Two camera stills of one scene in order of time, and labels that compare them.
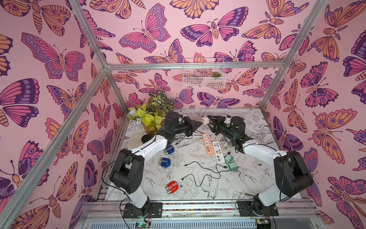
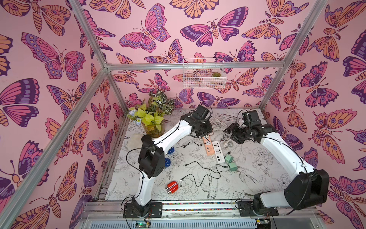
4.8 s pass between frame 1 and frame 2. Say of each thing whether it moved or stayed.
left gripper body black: moved
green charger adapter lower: stayed
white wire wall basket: stayed
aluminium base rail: stayed
